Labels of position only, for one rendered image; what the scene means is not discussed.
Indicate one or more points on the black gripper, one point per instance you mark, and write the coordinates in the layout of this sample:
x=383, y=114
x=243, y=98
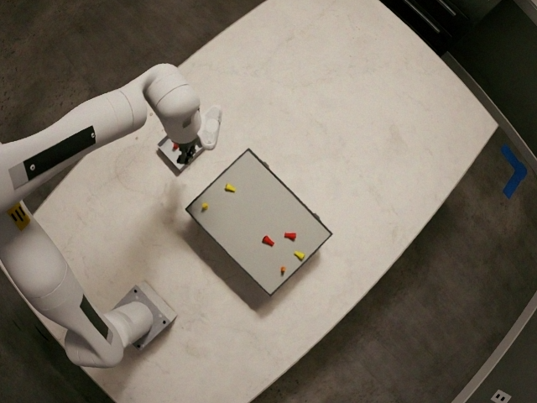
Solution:
x=187, y=151

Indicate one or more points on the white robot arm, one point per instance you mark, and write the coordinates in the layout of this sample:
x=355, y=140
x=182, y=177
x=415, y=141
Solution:
x=30, y=257

